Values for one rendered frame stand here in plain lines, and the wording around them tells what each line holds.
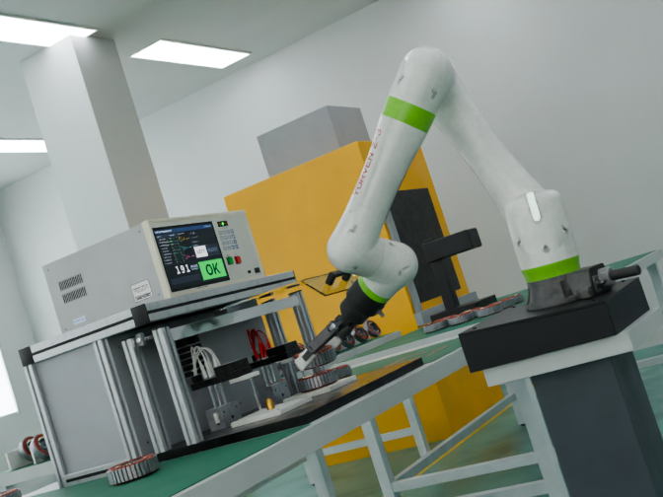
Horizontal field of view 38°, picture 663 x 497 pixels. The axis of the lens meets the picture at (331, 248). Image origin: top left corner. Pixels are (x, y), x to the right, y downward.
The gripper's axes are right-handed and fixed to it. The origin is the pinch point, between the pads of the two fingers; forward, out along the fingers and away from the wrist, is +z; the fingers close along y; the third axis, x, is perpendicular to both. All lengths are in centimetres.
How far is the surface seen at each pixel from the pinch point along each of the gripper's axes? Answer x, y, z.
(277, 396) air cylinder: 1.4, 5.9, 22.8
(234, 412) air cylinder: 2.7, -14.3, 20.3
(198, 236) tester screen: 44.5, -1.7, 1.9
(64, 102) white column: 307, 271, 216
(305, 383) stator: -2.1, 4.1, 11.3
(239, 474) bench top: -18, -65, -17
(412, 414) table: -8, 264, 167
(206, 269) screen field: 36.3, -3.5, 5.8
